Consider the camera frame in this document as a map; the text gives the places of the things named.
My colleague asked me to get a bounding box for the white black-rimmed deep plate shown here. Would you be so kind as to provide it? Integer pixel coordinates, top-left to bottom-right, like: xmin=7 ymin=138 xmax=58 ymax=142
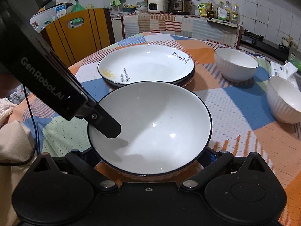
xmin=87 ymin=82 xmax=213 ymax=176

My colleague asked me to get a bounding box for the white Morning Honey plate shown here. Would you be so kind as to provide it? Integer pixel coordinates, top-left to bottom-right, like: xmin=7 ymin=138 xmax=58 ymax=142
xmin=98 ymin=44 xmax=195 ymax=87

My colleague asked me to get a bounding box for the white ribbed bowl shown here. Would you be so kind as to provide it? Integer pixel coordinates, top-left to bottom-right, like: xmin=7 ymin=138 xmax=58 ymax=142
xmin=266 ymin=76 xmax=300 ymax=124
xmin=214 ymin=47 xmax=259 ymax=83

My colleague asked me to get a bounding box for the pink bunny carrot plate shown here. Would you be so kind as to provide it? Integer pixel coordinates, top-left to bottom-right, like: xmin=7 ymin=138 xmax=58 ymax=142
xmin=95 ymin=161 xmax=204 ymax=186

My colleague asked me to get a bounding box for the fluffy white sleeve forearm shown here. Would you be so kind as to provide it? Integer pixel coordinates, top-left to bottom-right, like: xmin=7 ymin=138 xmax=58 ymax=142
xmin=1 ymin=98 xmax=35 ymax=225

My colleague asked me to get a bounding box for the left hand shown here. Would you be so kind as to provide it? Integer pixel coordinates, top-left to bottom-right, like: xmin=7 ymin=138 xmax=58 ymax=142
xmin=0 ymin=73 xmax=21 ymax=98

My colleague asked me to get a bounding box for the silver refrigerator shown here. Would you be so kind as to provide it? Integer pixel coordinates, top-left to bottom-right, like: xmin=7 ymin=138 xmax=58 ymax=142
xmin=30 ymin=3 xmax=73 ymax=32

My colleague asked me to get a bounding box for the yellow wooden chair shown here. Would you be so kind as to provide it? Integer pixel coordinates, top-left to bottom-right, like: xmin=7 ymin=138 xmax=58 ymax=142
xmin=40 ymin=8 xmax=115 ymax=67

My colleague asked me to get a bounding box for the colourful patchwork tablecloth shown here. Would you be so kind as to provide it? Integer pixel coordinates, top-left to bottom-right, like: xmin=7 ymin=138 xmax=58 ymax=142
xmin=9 ymin=31 xmax=301 ymax=226

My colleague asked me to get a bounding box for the white rice cooker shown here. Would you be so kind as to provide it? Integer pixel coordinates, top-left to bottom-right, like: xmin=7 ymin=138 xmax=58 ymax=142
xmin=147 ymin=0 xmax=168 ymax=13

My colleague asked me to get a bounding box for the black pressure cooker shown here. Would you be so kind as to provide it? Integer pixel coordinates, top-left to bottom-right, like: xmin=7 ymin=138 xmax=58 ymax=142
xmin=171 ymin=0 xmax=192 ymax=15

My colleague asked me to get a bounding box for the white tissue pack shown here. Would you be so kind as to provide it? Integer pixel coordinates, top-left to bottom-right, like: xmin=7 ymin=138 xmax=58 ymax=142
xmin=269 ymin=61 xmax=298 ymax=87

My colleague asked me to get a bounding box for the striped counter cloth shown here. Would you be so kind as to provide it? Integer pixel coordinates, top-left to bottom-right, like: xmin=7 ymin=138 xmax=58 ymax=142
xmin=122 ymin=13 xmax=241 ymax=48

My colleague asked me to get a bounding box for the black gas stove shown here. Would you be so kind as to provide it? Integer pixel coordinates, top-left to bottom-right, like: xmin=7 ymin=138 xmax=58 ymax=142
xmin=239 ymin=29 xmax=289 ymax=62

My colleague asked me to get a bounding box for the yellow oil bottle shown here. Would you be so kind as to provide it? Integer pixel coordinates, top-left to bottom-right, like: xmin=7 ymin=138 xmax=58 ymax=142
xmin=231 ymin=4 xmax=239 ymax=24

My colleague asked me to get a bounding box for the black cable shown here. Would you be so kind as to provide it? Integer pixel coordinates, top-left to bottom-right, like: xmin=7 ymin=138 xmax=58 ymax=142
xmin=0 ymin=84 xmax=41 ymax=166

